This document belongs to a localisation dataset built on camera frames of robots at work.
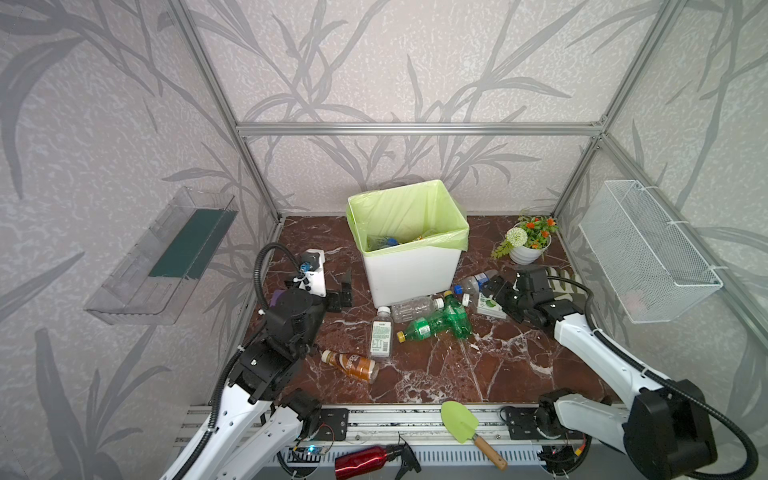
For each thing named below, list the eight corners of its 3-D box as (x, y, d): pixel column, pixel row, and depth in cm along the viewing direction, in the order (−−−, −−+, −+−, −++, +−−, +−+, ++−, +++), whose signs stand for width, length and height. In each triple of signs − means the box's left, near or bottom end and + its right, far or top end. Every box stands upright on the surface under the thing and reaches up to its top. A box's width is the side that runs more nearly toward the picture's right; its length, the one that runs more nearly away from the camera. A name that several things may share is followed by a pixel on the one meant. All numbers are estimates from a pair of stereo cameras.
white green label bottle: (369, 361, 85) (368, 358, 82) (373, 310, 95) (372, 306, 92) (391, 361, 85) (391, 358, 82) (393, 310, 95) (392, 306, 92)
